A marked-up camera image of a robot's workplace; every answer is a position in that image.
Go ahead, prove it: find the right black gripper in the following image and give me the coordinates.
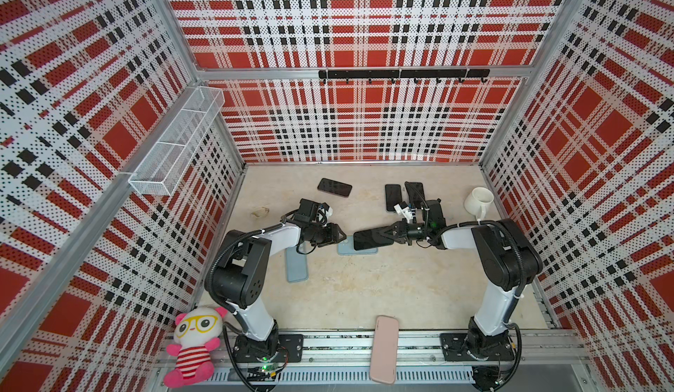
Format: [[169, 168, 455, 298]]
[[380, 218, 430, 246]]

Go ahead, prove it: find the light blue case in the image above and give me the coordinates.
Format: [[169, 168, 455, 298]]
[[284, 247, 309, 283], [337, 236, 378, 256]]

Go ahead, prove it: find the black phone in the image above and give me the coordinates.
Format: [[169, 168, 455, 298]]
[[318, 178, 353, 198], [405, 181, 426, 209], [353, 230, 394, 253], [384, 184, 403, 212]]

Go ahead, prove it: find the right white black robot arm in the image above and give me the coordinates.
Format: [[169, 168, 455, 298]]
[[354, 200, 543, 360]]

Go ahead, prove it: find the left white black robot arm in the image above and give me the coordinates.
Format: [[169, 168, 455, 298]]
[[205, 199, 347, 362]]

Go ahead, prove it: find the pink phone case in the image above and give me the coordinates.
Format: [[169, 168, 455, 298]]
[[370, 316, 399, 385]]

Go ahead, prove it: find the white ceramic mug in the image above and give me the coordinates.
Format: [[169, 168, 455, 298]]
[[463, 187, 494, 221]]

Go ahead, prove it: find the pink plush toy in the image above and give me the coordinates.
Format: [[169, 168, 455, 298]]
[[163, 307, 227, 388]]

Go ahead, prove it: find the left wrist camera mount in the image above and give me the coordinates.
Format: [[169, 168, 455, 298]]
[[317, 203, 333, 221]]

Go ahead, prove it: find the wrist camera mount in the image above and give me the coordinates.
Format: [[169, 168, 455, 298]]
[[317, 203, 333, 221], [393, 202, 416, 223]]

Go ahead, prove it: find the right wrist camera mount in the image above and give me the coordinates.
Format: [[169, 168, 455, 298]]
[[393, 202, 416, 223]]

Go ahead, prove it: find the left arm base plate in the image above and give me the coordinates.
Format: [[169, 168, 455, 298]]
[[233, 334, 305, 363]]

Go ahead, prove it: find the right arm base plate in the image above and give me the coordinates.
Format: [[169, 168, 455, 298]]
[[440, 331, 515, 362]]

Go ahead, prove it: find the black hook rail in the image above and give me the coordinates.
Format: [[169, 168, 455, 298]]
[[318, 68, 491, 81]]

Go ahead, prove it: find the white wire mesh basket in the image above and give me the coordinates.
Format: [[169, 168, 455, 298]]
[[129, 86, 224, 196]]

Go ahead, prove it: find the aluminium front rail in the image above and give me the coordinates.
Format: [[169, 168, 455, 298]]
[[155, 329, 591, 388]]

